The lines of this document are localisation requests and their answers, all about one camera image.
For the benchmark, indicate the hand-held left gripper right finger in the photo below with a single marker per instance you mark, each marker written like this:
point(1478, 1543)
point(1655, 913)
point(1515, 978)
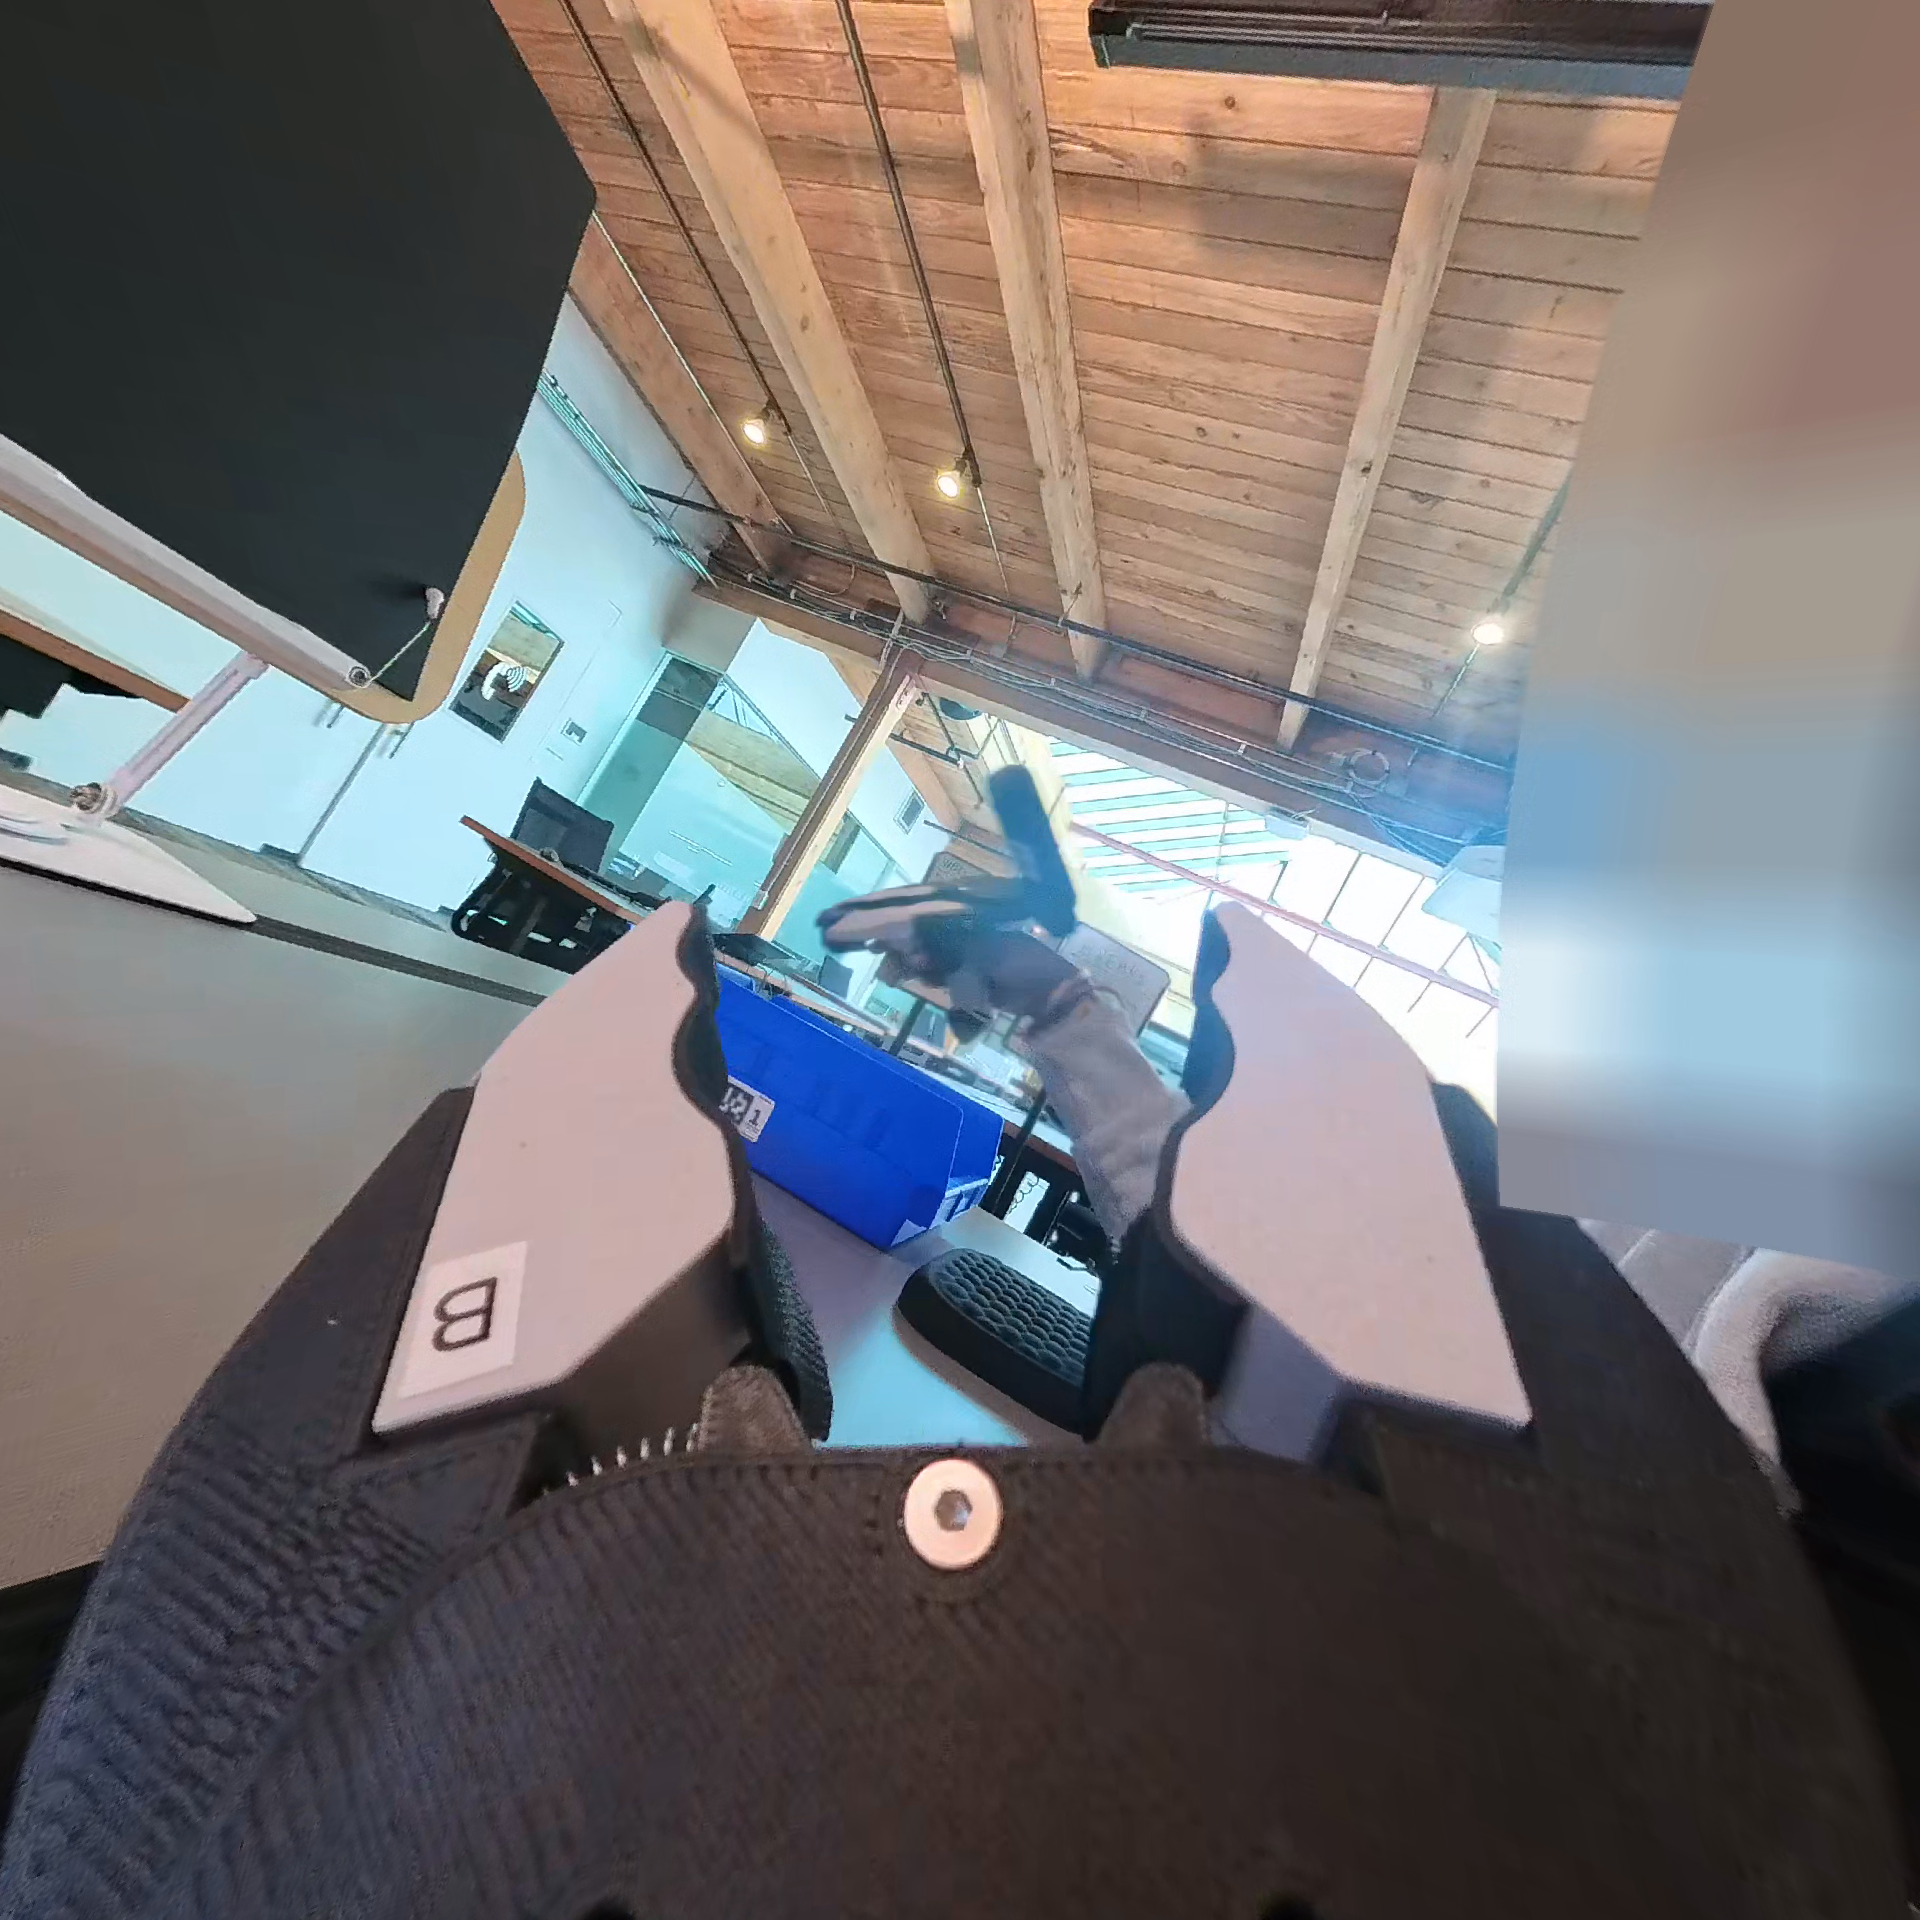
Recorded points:
point(1320, 1184)

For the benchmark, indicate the wooden table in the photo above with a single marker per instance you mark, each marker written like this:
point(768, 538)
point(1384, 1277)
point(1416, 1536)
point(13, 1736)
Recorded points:
point(555, 874)

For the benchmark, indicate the handwritten whiteboard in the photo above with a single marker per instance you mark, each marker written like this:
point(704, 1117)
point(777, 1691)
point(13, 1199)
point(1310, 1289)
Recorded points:
point(1126, 969)

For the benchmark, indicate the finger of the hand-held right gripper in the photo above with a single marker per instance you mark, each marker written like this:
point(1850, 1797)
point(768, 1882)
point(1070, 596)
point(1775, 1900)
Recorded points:
point(901, 913)

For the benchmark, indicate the framed wall picture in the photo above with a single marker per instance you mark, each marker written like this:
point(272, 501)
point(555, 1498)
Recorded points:
point(503, 678)

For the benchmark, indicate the black office chair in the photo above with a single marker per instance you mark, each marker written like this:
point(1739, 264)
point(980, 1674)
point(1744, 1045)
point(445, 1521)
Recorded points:
point(565, 819)
point(515, 913)

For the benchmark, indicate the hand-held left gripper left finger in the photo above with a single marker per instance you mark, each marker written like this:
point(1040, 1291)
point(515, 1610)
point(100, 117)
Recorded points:
point(588, 1184)

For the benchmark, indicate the white board stand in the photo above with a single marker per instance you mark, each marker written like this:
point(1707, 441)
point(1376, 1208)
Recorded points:
point(91, 878)

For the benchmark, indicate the person's right forearm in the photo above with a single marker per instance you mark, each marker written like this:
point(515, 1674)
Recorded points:
point(1118, 1117)

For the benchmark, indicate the black display board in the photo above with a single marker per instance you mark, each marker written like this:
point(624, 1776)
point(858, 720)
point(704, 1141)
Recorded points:
point(272, 298)

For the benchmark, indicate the person's right hand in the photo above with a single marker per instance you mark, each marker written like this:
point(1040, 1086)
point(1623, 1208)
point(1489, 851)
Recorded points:
point(1001, 983)

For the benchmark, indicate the blue storage bin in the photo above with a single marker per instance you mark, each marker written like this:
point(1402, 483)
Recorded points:
point(850, 1126)

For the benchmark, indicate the black ceiling light bar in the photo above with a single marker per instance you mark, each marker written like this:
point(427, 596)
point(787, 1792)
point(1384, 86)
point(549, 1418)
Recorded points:
point(1396, 50)

